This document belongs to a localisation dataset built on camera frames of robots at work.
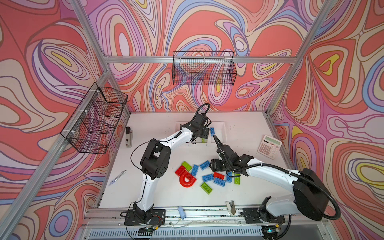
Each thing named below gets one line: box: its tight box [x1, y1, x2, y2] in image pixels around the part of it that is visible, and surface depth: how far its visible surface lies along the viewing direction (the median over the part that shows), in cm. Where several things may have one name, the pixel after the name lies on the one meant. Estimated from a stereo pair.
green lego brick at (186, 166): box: [181, 161, 193, 172], surface depth 90 cm
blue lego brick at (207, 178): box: [202, 173, 214, 182], surface depth 87 cm
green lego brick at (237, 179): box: [234, 173, 241, 185], surface depth 87 cm
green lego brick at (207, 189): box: [200, 182, 213, 195], surface depth 84 cm
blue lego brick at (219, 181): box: [213, 177, 226, 187], surface depth 86 cm
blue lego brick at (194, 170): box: [191, 164, 199, 176], surface depth 90 cm
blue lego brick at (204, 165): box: [199, 160, 210, 171], surface depth 92 cm
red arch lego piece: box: [179, 169, 197, 188], surface depth 87 cm
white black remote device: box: [125, 126, 134, 148], surface depth 103 cm
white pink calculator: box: [257, 135, 283, 160], surface depth 100 cm
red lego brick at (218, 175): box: [213, 172, 225, 180], surface depth 87 cm
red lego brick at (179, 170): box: [175, 165, 186, 176], surface depth 90 cm
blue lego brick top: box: [210, 127, 215, 137], surface depth 108 cm
